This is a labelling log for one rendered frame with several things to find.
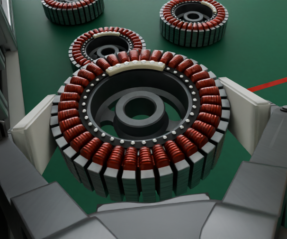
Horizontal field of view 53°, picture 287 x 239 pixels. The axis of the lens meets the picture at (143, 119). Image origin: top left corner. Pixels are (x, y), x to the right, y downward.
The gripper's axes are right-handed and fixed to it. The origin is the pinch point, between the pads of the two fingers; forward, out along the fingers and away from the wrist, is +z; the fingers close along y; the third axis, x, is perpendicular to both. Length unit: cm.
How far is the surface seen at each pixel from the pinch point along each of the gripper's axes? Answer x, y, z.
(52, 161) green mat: -8.6, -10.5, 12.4
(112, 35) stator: 4.2, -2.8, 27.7
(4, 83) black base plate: -0.7, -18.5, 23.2
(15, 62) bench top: 1.5, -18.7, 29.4
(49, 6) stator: 9.8, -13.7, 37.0
